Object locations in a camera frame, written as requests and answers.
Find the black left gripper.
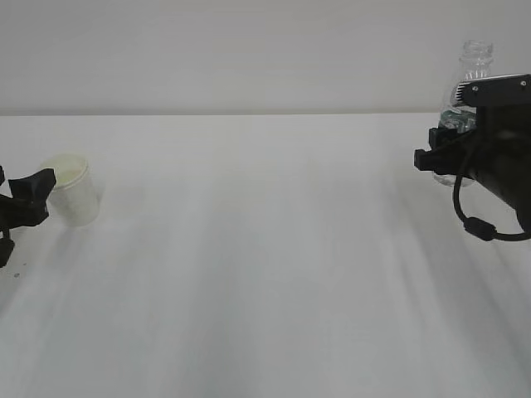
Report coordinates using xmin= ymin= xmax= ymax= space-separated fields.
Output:
xmin=0 ymin=166 xmax=56 ymax=268

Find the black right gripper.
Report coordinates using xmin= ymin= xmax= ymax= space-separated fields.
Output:
xmin=412 ymin=105 xmax=531 ymax=200

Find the white paper cup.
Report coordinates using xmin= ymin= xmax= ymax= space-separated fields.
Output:
xmin=40 ymin=153 xmax=100 ymax=227

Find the clear water bottle green label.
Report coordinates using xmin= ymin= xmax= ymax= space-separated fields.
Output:
xmin=431 ymin=40 xmax=495 ymax=188

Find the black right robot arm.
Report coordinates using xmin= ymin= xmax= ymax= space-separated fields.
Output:
xmin=414 ymin=104 xmax=530 ymax=240

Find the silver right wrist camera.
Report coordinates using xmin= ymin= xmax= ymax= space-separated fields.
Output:
xmin=451 ymin=74 xmax=530 ymax=108

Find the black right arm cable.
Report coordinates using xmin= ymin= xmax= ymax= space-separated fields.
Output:
xmin=452 ymin=148 xmax=531 ymax=242

